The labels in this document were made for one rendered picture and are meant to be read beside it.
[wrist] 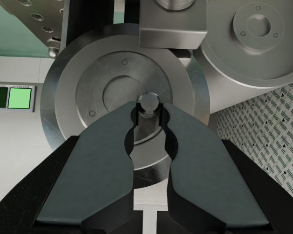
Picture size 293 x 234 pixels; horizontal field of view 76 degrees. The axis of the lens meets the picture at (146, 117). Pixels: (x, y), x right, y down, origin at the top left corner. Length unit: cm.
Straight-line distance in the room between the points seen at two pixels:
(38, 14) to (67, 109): 35
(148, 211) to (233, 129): 29
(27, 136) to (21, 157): 5
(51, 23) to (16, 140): 30
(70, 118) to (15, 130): 43
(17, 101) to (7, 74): 304
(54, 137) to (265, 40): 21
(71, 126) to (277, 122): 23
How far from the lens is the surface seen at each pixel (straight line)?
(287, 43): 23
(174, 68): 17
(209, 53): 18
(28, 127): 57
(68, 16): 21
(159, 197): 51
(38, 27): 54
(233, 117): 37
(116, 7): 64
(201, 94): 17
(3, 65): 370
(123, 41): 17
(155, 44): 16
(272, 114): 28
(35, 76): 339
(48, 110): 18
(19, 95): 58
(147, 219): 53
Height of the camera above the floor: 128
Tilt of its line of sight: 7 degrees down
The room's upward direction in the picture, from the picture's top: 178 degrees counter-clockwise
